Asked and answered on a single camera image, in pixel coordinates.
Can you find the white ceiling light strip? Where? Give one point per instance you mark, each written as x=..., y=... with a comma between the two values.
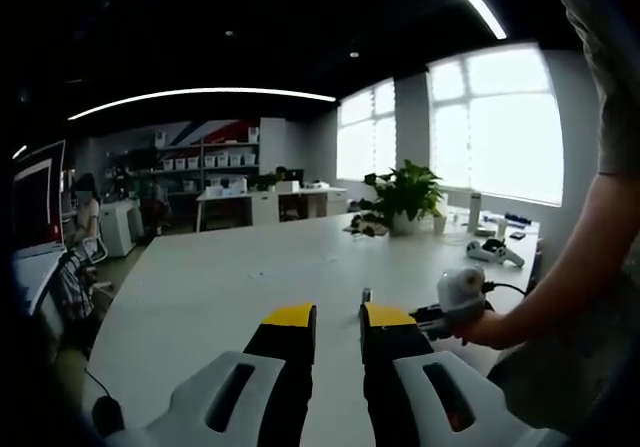
x=200, y=91
x=475, y=2

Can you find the checked cloth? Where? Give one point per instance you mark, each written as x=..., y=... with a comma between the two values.
x=75, y=287

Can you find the white laptop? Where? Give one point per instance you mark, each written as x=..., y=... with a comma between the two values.
x=35, y=202

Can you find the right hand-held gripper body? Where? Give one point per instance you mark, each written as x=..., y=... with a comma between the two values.
x=460, y=292

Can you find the white game controller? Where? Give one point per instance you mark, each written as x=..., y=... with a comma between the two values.
x=492, y=254

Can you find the small green plant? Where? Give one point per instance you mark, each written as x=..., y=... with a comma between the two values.
x=266, y=183

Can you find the small white cup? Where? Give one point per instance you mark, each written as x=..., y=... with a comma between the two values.
x=439, y=224

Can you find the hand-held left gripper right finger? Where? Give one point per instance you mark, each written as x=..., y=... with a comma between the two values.
x=395, y=342

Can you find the small black monitor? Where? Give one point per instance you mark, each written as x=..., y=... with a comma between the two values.
x=292, y=174

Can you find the person's right hand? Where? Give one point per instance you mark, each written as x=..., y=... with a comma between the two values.
x=487, y=332

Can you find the white office chair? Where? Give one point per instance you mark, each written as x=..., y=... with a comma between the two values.
x=95, y=252

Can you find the white cylindrical bottle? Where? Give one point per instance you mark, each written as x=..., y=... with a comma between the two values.
x=475, y=212

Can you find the white floor cabinet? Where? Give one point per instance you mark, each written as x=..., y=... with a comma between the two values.
x=120, y=229

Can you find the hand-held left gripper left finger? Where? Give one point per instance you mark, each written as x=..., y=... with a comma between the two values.
x=282, y=339

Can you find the potted green plant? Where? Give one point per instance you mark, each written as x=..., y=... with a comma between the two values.
x=407, y=194

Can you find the white cabinet desk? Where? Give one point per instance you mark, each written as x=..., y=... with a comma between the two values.
x=265, y=207

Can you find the shelf with white bins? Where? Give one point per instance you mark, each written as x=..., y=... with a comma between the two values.
x=210, y=159

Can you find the black computer mouse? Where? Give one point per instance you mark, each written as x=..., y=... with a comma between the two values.
x=107, y=414

